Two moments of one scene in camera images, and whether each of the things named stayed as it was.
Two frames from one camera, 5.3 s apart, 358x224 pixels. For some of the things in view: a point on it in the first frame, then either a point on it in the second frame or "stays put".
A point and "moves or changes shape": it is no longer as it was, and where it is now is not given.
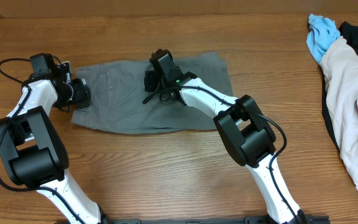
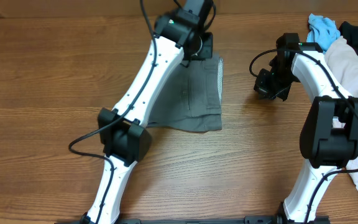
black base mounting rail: x=302 y=219 stays put
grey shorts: x=117 y=101 moves or changes shape
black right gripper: x=148 y=77 to x=260 y=88
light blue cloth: x=323 y=33 stays put
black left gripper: x=83 y=92 to x=207 y=51
